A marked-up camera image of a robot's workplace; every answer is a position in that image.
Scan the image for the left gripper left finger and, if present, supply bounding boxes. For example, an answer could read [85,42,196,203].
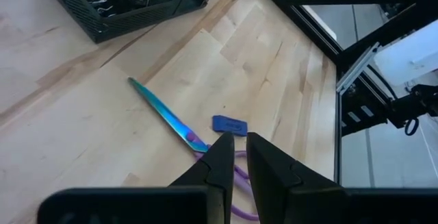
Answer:
[170,131,235,224]

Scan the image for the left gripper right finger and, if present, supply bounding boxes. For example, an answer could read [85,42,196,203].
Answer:
[246,131,347,224]

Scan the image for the purple handled scissors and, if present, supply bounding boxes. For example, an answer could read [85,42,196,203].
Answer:
[127,76,260,222]

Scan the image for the black mesh desk organizer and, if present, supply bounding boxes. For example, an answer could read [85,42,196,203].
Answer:
[36,0,221,45]

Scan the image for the blue eraser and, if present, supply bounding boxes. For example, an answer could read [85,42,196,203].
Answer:
[211,114,248,137]

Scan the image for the white paper sheet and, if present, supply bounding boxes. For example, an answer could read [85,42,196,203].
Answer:
[372,20,438,88]

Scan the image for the black desk base beam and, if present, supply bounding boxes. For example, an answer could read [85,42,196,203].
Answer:
[279,0,438,67]

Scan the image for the black aluminium table frame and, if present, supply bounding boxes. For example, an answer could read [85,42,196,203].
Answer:
[249,0,394,187]

